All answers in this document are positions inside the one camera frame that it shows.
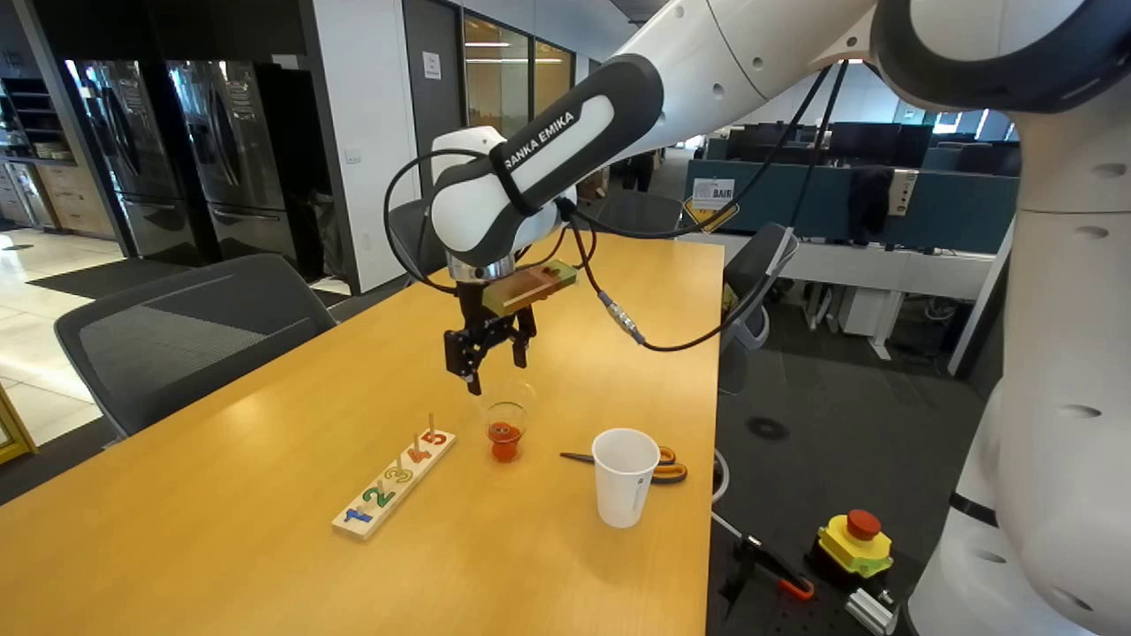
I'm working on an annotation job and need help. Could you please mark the black tool with red handle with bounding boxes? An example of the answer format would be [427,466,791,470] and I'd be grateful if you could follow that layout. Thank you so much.
[716,535,820,607]

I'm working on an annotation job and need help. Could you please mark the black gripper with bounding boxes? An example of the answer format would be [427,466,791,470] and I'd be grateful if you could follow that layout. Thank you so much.
[441,282,539,401]

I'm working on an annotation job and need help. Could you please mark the blue desk partition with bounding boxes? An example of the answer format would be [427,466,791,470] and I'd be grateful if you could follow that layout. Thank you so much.
[685,120,1022,259]

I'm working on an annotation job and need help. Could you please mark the white yellow sign board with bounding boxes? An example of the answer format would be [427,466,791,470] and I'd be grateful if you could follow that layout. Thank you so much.
[685,175,741,237]

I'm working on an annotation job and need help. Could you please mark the white paper cup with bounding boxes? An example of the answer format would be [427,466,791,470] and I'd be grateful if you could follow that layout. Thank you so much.
[586,423,664,529]

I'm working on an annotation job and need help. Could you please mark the dark office chair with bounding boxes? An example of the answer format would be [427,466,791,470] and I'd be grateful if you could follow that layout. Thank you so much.
[716,223,800,365]

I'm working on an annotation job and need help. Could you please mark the yellow framed board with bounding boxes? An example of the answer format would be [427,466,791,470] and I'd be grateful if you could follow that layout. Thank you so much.
[0,385,37,470]

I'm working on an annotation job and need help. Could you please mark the black looping cable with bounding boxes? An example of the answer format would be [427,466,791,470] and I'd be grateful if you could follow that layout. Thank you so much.
[377,144,476,296]

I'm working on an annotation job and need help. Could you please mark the grey metal block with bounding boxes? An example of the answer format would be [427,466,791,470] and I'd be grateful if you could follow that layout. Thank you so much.
[841,585,904,636]

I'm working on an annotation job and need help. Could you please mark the dark glass door cabinet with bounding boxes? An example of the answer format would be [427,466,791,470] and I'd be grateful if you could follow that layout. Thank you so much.
[64,53,302,264]

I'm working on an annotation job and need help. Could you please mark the wooden number puzzle board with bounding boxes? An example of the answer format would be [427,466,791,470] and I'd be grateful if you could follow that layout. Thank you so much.
[327,423,460,544]

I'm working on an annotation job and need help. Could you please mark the white office desk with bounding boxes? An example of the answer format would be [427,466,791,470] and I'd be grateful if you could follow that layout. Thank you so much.
[772,242,1012,382]

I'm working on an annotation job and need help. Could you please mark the grey mesh office chair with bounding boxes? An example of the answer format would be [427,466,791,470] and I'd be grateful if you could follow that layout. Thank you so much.
[380,199,452,282]
[49,251,340,441]

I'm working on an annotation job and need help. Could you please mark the beige drawer cabinet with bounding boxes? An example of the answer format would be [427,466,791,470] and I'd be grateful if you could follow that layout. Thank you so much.
[29,157,119,245]

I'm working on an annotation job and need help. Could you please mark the transparent plastic cup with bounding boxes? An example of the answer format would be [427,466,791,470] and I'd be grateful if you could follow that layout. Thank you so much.
[476,374,539,466]

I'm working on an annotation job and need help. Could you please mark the black cable with connector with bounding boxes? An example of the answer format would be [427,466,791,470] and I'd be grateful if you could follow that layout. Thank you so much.
[552,57,851,358]

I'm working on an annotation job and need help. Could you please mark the yellow red emergency stop button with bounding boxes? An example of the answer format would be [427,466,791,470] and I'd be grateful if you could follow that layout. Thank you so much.
[814,507,897,585]

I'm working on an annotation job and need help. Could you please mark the black orange handled scissors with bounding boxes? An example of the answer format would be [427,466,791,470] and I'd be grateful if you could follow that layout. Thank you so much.
[557,441,691,487]

